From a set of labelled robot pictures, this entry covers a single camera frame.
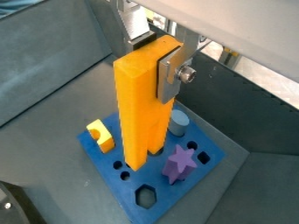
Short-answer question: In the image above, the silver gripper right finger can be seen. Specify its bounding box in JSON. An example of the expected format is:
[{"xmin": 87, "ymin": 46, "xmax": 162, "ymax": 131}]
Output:
[{"xmin": 157, "ymin": 25, "xmax": 200, "ymax": 104}]

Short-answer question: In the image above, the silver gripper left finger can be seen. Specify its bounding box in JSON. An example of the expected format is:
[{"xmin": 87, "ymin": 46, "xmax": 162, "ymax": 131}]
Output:
[{"xmin": 110, "ymin": 0, "xmax": 157, "ymax": 56}]

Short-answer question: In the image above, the long yellow double-square peg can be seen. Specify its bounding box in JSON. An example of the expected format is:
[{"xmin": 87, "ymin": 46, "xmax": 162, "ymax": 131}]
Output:
[{"xmin": 114, "ymin": 35, "xmax": 182, "ymax": 171}]

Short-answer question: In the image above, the blue peg board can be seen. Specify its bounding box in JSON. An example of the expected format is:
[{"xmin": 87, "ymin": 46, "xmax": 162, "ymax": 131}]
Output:
[{"xmin": 79, "ymin": 114, "xmax": 225, "ymax": 224}]

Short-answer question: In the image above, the light blue cylinder peg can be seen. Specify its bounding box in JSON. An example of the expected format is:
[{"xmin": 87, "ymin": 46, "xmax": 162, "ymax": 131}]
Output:
[{"xmin": 169, "ymin": 109, "xmax": 190, "ymax": 137}]

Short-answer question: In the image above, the yellow notched block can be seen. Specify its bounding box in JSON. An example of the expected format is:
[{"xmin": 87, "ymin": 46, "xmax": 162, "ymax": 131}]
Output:
[{"xmin": 87, "ymin": 119, "xmax": 115, "ymax": 153}]

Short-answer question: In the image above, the purple star peg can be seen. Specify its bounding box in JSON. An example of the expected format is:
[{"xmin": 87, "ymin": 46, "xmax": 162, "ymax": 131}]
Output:
[{"xmin": 163, "ymin": 144, "xmax": 198, "ymax": 185}]

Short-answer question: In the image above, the black curved holder stand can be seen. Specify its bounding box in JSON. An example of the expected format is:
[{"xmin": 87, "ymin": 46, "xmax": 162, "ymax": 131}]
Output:
[{"xmin": 0, "ymin": 180, "xmax": 47, "ymax": 224}]

